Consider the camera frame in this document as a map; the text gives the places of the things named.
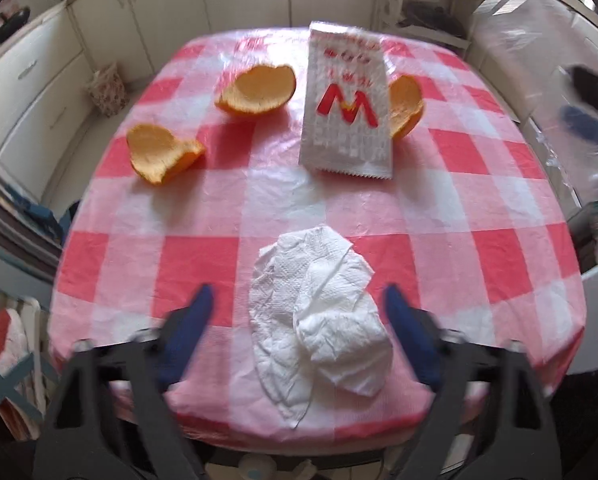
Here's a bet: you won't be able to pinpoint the blue cross folding rack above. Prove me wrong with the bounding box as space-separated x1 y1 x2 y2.
0 350 60 422

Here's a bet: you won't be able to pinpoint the red white cloth bag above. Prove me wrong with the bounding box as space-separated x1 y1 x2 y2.
0 307 30 397

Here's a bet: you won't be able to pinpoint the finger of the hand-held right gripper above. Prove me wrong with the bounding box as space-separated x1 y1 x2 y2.
561 65 598 154

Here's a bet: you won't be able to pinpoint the white tissue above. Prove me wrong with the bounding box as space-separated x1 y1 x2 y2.
249 226 394 430

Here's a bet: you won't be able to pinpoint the clear plastic bottle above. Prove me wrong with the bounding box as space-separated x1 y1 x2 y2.
471 0 598 267

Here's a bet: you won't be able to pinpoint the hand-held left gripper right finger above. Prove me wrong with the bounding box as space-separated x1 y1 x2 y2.
383 284 564 480

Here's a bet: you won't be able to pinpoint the black wok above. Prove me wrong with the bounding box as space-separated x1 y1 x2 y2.
0 6 32 44

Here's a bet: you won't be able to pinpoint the red white checkered tablecloth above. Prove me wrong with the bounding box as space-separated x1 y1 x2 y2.
49 30 588 447

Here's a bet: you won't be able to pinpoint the white paper bag red print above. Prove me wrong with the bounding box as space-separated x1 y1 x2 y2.
298 21 394 180

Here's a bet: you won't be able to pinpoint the white kitchen cabinets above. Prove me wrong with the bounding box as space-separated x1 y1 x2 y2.
0 0 380 162

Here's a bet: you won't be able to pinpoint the orange peel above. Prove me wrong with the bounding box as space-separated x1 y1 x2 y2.
127 123 206 186
389 75 426 140
215 64 298 117

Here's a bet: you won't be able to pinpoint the black pan with lid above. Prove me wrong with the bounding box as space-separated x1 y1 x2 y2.
404 0 468 32

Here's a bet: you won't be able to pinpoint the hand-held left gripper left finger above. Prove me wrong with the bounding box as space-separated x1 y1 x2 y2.
31 284 216 480

